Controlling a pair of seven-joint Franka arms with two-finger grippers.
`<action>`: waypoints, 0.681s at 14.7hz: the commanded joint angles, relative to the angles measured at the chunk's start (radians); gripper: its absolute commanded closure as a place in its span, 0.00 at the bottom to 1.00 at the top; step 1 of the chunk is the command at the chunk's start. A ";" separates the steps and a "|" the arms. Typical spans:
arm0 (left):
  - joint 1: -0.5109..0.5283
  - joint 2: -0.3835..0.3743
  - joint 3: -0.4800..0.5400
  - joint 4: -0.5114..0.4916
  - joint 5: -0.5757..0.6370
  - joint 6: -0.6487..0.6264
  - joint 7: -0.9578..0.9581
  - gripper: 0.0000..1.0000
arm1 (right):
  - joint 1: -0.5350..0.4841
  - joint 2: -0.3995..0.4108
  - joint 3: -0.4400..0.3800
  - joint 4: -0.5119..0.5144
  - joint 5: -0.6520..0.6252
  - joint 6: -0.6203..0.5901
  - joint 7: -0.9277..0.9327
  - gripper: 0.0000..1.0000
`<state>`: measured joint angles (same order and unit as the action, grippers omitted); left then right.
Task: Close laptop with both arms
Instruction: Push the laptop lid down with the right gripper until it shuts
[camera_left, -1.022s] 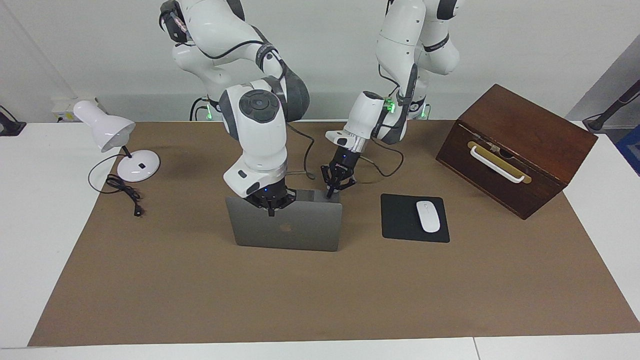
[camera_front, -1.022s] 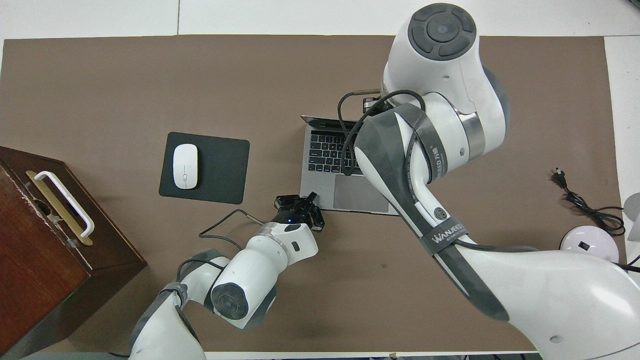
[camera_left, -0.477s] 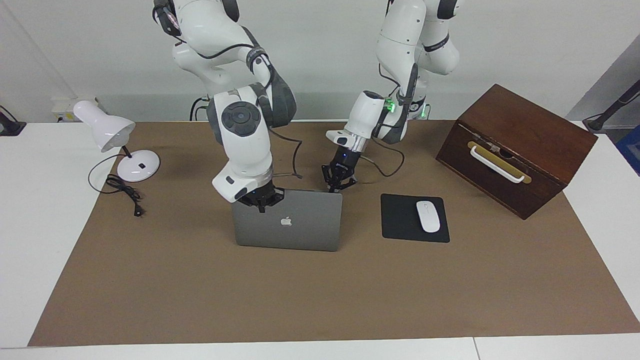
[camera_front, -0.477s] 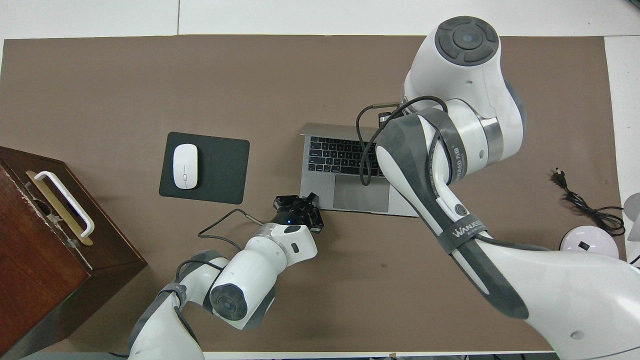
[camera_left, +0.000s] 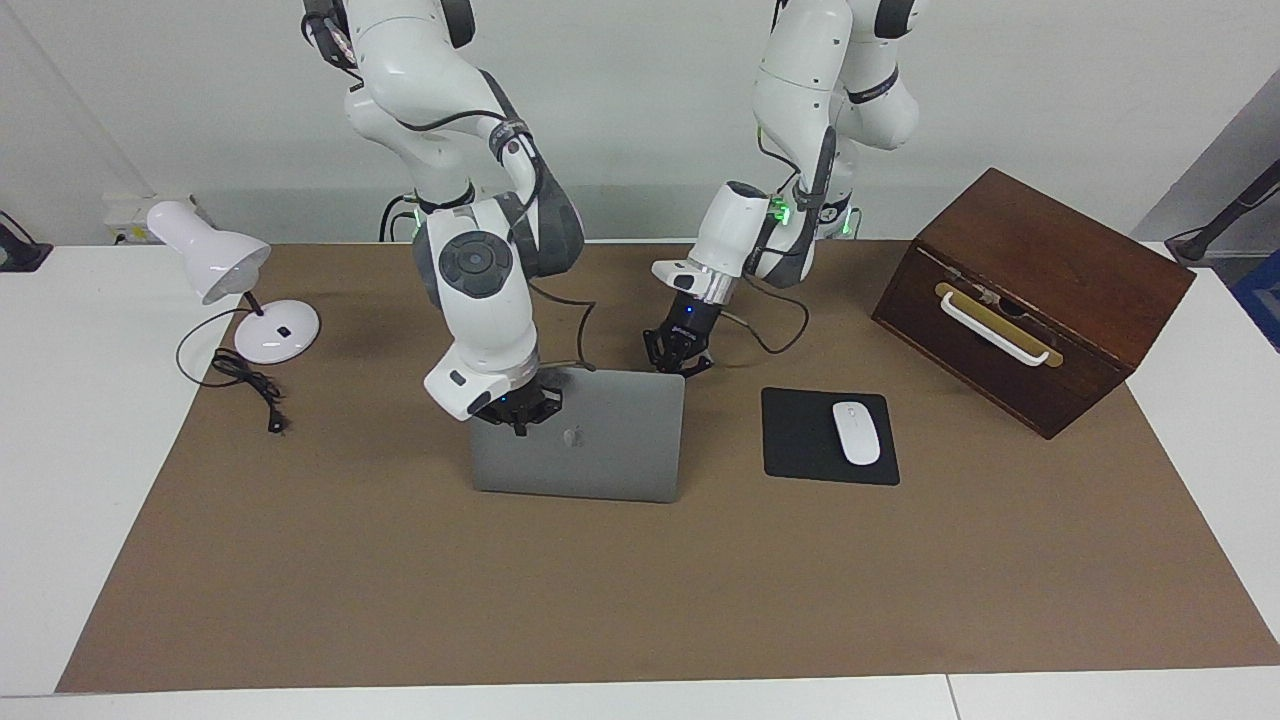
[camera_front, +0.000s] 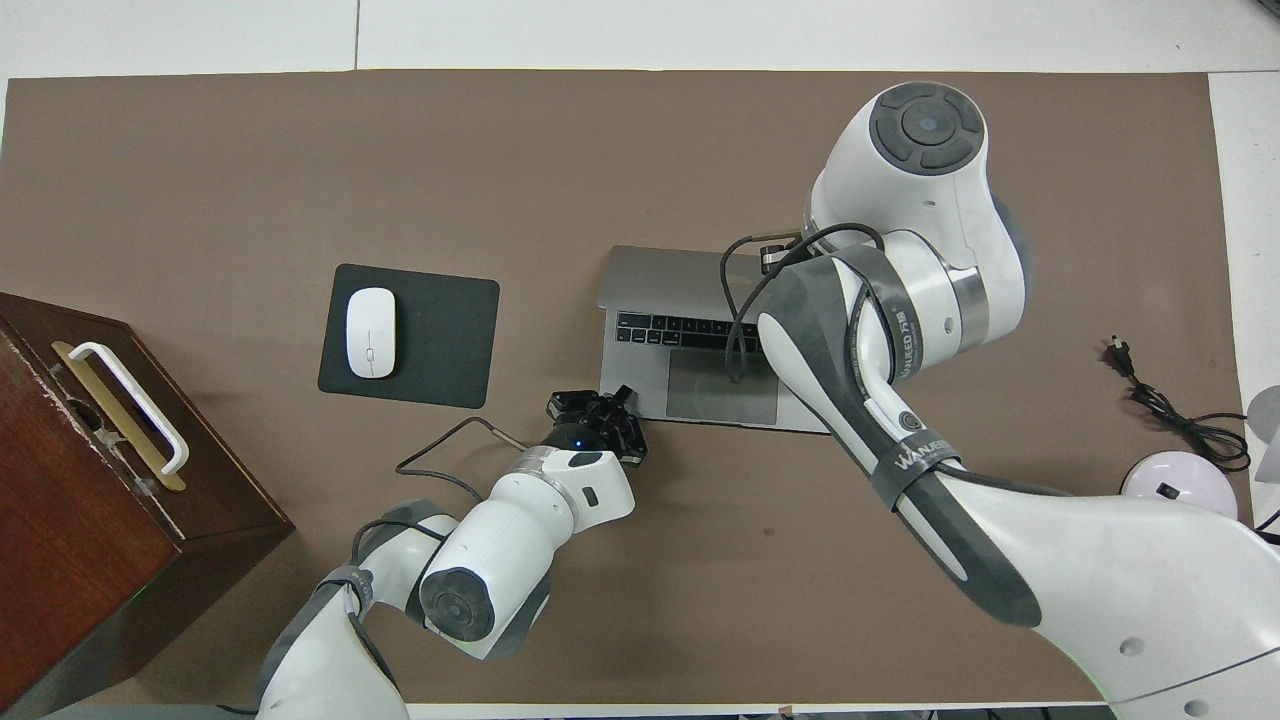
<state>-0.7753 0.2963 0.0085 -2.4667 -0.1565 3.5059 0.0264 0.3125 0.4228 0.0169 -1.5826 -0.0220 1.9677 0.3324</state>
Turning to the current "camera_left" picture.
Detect grey laptop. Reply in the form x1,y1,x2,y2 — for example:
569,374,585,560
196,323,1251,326
470,368,687,504

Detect black mouse pad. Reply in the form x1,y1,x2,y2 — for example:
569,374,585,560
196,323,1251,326
761,387,901,487

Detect white computer mouse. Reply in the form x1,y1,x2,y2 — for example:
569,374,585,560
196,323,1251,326
832,401,882,467

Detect brown table mat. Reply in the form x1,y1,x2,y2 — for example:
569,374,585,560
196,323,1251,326
55,240,1280,694

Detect white desk lamp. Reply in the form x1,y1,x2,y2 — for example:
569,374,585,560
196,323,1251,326
147,200,322,366

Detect brown wooden box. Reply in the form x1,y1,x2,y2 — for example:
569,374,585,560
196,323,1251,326
871,167,1197,441

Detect black stand foot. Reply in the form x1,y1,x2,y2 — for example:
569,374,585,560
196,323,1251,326
0,210,53,273

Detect black tripod stand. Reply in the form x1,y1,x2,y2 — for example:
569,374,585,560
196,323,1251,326
1165,158,1280,266

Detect blue plastic item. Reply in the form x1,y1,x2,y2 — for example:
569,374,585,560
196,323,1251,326
1232,250,1280,353

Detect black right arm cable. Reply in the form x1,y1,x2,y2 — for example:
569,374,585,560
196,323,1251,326
300,10,599,373

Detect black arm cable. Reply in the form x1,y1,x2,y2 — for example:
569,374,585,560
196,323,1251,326
715,125,811,356
300,10,599,373

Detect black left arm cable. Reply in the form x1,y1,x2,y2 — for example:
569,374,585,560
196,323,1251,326
715,125,811,356

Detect black right base cable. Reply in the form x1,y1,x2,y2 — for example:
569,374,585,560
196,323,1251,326
377,195,417,243

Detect black lamp power cable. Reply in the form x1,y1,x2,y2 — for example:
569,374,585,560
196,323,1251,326
176,305,291,436

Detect white box handle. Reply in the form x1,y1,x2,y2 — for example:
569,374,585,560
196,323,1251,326
940,290,1051,368

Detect gold handle backplate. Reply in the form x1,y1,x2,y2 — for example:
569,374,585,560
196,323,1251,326
934,282,1064,369

